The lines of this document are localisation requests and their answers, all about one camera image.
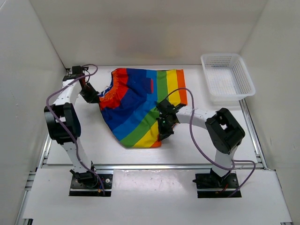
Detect rainbow striped shorts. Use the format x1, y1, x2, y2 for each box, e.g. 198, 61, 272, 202
99, 68, 188, 148

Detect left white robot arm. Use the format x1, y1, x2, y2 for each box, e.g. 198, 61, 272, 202
44, 64, 104, 191

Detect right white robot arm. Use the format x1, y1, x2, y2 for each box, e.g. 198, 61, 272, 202
156, 100, 246, 188

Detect white plastic mesh basket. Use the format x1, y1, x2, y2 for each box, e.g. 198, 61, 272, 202
201, 53, 256, 104

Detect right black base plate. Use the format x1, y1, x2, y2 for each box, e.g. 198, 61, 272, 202
193, 173, 241, 198

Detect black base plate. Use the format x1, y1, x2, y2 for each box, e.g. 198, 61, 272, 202
193, 173, 241, 198
69, 170, 113, 197

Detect aluminium front rail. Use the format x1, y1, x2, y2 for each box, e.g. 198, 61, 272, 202
41, 163, 265, 171

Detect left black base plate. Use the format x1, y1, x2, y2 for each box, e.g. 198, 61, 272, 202
69, 170, 113, 197

